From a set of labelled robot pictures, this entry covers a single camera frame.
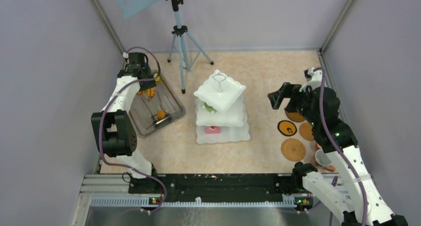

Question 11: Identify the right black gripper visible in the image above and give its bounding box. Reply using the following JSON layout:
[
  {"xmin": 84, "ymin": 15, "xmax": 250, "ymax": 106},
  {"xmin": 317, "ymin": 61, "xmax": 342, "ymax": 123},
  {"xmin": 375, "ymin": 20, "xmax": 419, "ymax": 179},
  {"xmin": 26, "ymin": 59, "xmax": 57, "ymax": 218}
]
[{"xmin": 267, "ymin": 82, "xmax": 319, "ymax": 126}]

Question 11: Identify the yellow white cake toy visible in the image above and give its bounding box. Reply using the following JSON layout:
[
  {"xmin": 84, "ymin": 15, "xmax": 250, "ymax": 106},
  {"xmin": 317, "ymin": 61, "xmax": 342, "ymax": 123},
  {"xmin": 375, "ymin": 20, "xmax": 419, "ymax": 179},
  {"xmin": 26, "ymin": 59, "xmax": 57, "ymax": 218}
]
[{"xmin": 153, "ymin": 73, "xmax": 162, "ymax": 83}]

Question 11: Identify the green swirl roll cake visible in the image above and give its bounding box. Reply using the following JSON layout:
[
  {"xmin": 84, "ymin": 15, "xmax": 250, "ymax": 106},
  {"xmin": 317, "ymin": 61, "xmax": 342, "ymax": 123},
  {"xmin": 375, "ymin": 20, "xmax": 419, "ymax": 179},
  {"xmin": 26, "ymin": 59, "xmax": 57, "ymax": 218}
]
[{"xmin": 203, "ymin": 102, "xmax": 217, "ymax": 113}]

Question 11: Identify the pink cake toy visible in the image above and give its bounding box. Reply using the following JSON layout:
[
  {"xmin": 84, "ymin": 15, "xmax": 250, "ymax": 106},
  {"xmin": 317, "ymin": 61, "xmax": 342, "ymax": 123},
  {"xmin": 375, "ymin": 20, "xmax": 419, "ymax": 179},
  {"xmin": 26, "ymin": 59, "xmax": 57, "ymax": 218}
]
[{"xmin": 205, "ymin": 126, "xmax": 220, "ymax": 135}]

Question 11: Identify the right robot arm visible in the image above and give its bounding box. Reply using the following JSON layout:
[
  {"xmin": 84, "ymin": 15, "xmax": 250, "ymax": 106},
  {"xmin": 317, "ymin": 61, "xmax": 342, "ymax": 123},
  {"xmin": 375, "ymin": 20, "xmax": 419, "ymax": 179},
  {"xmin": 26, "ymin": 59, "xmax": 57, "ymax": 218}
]
[{"xmin": 268, "ymin": 82, "xmax": 408, "ymax": 226}]

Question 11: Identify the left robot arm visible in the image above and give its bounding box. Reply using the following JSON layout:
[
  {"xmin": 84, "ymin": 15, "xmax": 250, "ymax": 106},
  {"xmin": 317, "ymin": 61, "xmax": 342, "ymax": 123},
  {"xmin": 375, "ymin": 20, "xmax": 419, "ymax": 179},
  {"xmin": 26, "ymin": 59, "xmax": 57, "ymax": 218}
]
[{"xmin": 91, "ymin": 52, "xmax": 159, "ymax": 193}]

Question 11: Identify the dark wooden round saucer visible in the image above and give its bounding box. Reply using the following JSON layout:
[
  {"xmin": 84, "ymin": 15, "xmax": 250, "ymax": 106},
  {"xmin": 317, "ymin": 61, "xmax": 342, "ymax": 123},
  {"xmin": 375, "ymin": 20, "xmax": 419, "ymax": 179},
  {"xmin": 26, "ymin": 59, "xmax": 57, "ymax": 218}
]
[{"xmin": 285, "ymin": 111, "xmax": 306, "ymax": 123}]

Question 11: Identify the black orange round coaster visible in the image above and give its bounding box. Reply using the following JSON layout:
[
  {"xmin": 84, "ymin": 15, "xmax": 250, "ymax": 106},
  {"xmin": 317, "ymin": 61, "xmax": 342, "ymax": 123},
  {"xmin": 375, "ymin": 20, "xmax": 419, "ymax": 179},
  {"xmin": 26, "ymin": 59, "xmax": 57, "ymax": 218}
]
[{"xmin": 277, "ymin": 120, "xmax": 297, "ymax": 137}]

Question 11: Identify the plain brown round coaster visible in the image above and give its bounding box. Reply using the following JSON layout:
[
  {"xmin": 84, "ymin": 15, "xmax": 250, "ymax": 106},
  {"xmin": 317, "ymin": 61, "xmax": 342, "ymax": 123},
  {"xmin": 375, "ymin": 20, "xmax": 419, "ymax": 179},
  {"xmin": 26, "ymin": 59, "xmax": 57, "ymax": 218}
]
[{"xmin": 299, "ymin": 123, "xmax": 314, "ymax": 141}]

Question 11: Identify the metal baking tray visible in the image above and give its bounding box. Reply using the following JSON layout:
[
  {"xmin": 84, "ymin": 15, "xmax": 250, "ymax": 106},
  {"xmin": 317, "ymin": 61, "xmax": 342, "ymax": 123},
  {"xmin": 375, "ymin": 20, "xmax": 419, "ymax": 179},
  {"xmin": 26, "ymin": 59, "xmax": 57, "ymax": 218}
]
[{"xmin": 129, "ymin": 75, "xmax": 186, "ymax": 138}]

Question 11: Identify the light blue tripod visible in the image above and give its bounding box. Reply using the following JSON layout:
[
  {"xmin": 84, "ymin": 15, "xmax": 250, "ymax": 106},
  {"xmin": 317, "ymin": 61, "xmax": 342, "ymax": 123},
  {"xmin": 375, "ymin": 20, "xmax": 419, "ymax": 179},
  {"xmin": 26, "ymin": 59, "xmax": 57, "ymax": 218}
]
[{"xmin": 166, "ymin": 0, "xmax": 214, "ymax": 94}]

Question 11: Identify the orange round pastry toy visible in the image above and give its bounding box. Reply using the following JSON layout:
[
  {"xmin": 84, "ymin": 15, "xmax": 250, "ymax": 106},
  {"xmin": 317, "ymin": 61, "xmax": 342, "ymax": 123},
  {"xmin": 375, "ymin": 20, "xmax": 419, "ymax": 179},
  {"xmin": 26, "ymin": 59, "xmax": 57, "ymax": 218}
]
[{"xmin": 156, "ymin": 110, "xmax": 166, "ymax": 120}]

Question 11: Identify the white three-tier serving stand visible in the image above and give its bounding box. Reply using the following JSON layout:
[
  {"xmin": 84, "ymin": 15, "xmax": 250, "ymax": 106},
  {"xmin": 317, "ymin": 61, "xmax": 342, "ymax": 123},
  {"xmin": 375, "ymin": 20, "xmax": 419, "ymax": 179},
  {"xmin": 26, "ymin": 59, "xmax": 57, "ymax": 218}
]
[{"xmin": 194, "ymin": 70, "xmax": 251, "ymax": 145}]

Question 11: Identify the white mug red handle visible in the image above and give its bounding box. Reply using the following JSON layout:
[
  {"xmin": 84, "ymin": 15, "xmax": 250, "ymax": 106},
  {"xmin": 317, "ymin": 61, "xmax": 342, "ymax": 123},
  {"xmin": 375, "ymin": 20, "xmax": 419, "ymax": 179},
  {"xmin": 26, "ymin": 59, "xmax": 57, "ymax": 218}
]
[{"xmin": 310, "ymin": 149, "xmax": 336, "ymax": 172}]

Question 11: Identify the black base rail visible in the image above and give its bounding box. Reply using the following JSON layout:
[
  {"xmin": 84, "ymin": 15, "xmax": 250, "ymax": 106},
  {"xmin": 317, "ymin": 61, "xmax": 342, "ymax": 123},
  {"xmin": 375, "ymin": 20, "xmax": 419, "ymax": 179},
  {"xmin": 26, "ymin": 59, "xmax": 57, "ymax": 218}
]
[{"xmin": 122, "ymin": 173, "xmax": 312, "ymax": 205}]

